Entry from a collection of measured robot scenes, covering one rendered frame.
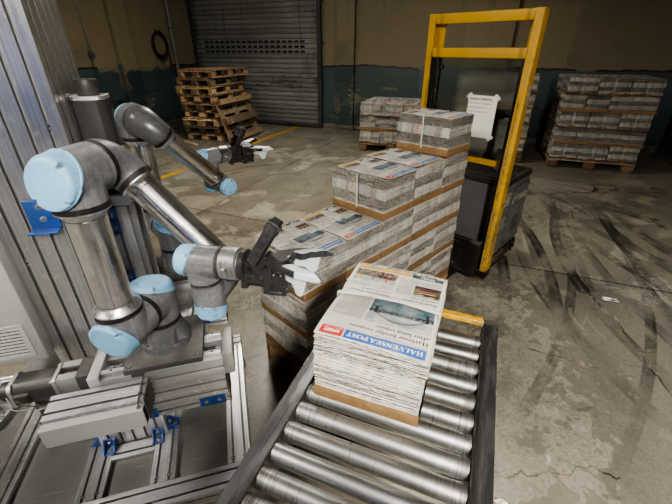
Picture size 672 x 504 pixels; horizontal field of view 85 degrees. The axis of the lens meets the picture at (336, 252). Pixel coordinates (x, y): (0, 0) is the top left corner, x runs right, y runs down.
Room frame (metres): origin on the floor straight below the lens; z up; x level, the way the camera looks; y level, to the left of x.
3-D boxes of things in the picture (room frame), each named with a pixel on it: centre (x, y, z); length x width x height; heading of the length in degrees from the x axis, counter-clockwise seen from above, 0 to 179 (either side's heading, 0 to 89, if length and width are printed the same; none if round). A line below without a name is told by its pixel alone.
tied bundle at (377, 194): (2.03, -0.21, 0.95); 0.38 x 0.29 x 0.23; 47
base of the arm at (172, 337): (0.91, 0.55, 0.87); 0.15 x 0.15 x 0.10
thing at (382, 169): (2.02, -0.23, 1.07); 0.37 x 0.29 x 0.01; 47
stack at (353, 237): (1.94, -0.13, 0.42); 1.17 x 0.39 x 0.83; 135
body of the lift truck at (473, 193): (3.03, -1.20, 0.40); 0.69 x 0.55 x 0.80; 45
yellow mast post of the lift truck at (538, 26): (2.54, -1.17, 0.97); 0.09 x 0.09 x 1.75; 45
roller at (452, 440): (0.66, -0.13, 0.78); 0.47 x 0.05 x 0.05; 68
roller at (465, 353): (0.96, -0.25, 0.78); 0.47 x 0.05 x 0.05; 68
